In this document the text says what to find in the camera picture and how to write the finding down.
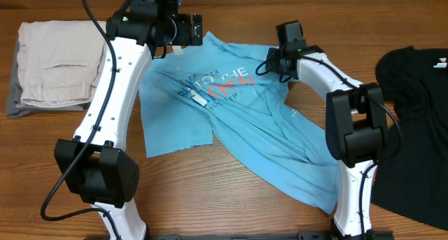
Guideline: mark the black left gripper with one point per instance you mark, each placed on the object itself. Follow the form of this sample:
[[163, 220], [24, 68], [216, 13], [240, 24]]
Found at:
[[184, 38]]

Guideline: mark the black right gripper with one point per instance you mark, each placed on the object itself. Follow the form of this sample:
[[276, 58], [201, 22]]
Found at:
[[270, 66]]

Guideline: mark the light blue printed t-shirt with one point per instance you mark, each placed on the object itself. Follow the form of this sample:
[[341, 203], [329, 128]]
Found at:
[[216, 91]]

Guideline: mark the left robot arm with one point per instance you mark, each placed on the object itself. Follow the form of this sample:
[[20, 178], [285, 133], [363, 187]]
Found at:
[[94, 164]]

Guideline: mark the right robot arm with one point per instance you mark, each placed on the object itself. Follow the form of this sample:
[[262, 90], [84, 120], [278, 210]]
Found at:
[[356, 129]]

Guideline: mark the folded beige trousers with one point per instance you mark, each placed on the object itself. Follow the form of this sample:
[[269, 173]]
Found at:
[[59, 62]]

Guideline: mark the folded grey garment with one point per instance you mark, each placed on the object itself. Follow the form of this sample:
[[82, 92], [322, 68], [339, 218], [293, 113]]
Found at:
[[14, 109]]

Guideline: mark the black t-shirt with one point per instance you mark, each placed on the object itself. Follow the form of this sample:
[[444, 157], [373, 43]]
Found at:
[[412, 182]]

